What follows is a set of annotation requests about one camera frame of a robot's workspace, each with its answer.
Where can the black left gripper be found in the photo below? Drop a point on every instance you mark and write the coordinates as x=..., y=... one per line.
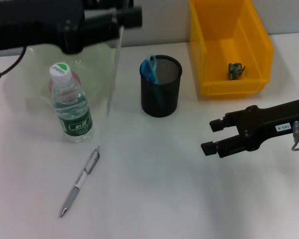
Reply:
x=27, y=22

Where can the green glass fruit bowl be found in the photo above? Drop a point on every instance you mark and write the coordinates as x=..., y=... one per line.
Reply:
x=94, y=69

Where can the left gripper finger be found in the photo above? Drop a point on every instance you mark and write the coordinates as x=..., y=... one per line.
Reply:
x=107, y=3

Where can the black mesh pen cup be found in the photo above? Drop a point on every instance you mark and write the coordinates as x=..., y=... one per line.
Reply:
x=164, y=99

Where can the clear bottle green label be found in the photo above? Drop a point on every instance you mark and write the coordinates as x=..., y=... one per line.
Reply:
x=76, y=127

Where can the silver pen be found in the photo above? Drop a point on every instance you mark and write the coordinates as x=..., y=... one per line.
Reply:
x=89, y=161

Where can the blue scissors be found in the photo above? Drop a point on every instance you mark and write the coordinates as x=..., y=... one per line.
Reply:
x=153, y=79

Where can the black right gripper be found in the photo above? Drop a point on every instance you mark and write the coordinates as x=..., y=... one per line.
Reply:
x=271, y=122

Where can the clear plastic ruler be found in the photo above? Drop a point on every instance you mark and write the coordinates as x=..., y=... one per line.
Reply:
x=116, y=64

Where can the yellow plastic bin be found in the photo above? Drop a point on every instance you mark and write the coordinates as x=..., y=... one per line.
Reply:
x=214, y=37

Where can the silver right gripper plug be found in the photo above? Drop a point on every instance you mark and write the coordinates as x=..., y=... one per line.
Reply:
x=297, y=128

